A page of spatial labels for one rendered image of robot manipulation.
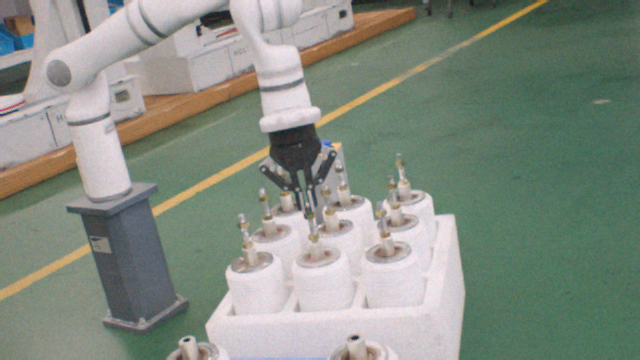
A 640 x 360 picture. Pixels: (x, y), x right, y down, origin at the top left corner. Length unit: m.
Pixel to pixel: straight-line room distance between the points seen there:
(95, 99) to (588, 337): 1.07
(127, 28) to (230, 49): 2.60
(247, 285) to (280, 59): 0.38
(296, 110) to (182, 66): 2.81
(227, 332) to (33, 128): 2.16
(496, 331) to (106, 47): 0.92
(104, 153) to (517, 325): 0.90
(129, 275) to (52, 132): 1.75
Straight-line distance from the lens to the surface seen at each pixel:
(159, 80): 4.08
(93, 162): 1.67
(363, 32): 4.98
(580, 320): 1.51
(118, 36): 1.55
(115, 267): 1.72
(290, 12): 1.14
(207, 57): 3.99
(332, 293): 1.26
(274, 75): 1.15
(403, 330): 1.23
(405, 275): 1.22
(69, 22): 3.61
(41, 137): 3.36
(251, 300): 1.30
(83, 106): 1.66
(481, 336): 1.48
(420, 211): 1.43
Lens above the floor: 0.77
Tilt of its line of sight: 18 degrees down
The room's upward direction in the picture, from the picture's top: 11 degrees counter-clockwise
